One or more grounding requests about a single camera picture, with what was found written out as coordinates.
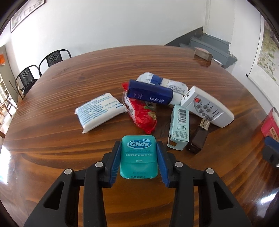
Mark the light green small box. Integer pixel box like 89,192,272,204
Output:
167,105,190,151

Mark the white remote control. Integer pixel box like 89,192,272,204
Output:
181,86,235,128

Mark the teal Glide floss case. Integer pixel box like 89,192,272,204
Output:
120,135,158,179

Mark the white blue tissue pack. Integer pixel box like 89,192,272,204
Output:
75,93,127,134

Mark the dark blue tube box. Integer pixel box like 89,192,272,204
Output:
127,79,175,105

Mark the red cardboard box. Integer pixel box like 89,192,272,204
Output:
261,107,279,142

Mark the landscape scroll painting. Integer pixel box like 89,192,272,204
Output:
248,17,278,109

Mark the white blue wipes packet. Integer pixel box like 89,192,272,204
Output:
137,72,188,105

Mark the grey staircase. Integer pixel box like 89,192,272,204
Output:
188,33,237,69

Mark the red snack packet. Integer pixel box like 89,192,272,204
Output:
122,82,157,134

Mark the beige shelf cabinet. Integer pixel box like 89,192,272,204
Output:
1,45,18,105

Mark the black metal chair left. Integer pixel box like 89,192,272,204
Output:
15,65,42,99

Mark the black metal chair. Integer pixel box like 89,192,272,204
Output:
15,65,42,99
39,49,72,75

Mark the black metal chair right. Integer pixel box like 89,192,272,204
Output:
39,49,72,75

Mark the framed wall picture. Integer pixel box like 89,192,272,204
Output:
10,0,46,33

